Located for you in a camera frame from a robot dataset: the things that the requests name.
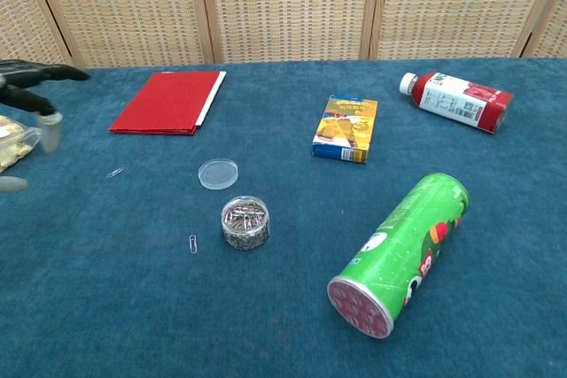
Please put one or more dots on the red drink bottle white cap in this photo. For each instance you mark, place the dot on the red drink bottle white cap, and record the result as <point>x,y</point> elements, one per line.
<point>460,101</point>

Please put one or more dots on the green chips can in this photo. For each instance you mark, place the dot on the green chips can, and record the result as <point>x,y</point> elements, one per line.
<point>398,258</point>

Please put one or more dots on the yellow blue snack box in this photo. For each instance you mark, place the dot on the yellow blue snack box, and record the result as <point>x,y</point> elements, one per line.
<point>345,128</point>

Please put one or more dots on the clear snack bag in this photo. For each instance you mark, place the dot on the clear snack bag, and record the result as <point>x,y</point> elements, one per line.
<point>11,143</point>

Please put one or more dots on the small metal paperclip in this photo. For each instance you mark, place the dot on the small metal paperclip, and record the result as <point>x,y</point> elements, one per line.
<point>116,172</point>
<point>193,244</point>

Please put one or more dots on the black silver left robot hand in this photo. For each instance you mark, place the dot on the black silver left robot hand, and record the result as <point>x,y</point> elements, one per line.
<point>26,99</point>

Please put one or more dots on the clear jar of paperclips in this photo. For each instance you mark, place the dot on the clear jar of paperclips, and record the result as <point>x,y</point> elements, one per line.
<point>245,223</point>

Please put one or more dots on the woven folding screen panel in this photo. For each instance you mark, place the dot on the woven folding screen panel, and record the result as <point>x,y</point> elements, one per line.
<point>288,6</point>
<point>460,2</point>
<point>128,6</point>
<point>556,28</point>
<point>20,10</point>

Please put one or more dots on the red paper folder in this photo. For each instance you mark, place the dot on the red paper folder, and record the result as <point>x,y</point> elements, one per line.
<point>168,101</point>

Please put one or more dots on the clear round plastic lid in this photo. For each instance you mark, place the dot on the clear round plastic lid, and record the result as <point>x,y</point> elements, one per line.
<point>218,174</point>

